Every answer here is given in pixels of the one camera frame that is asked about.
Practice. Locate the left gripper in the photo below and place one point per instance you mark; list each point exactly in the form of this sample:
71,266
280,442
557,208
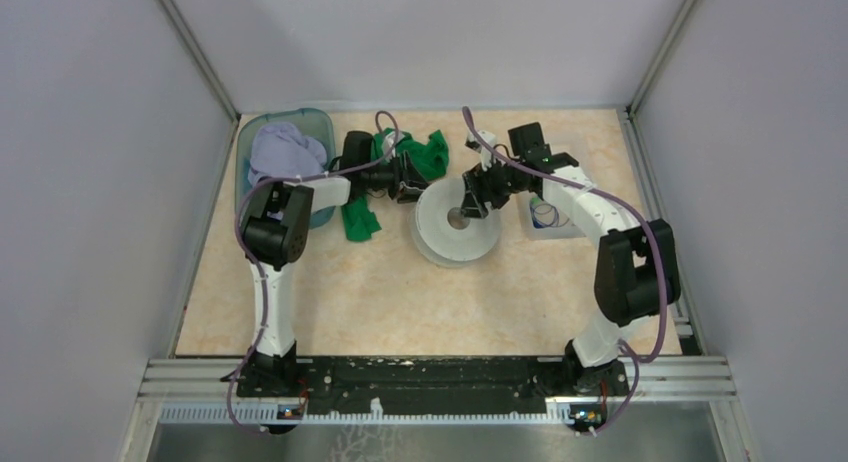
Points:
407,183

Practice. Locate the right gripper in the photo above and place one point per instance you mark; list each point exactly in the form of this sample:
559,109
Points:
480,183

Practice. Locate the white filament spool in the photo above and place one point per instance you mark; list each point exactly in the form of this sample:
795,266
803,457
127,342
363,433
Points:
438,240

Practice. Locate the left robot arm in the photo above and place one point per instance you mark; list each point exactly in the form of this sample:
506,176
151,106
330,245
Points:
273,228

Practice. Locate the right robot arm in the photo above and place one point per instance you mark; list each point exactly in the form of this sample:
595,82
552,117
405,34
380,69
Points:
636,275

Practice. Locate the green cloth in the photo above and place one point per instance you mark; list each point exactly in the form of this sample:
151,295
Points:
430,158

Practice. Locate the clear plastic box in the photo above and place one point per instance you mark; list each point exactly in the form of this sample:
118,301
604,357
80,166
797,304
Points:
540,220

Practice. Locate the teal plastic basket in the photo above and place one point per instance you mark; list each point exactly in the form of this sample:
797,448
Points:
311,122

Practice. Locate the lavender cloth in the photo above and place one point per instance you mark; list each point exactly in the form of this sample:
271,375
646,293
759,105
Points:
280,149

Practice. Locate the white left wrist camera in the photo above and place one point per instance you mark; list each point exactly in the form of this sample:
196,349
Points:
390,141

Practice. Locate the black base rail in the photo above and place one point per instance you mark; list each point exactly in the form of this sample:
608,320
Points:
421,386

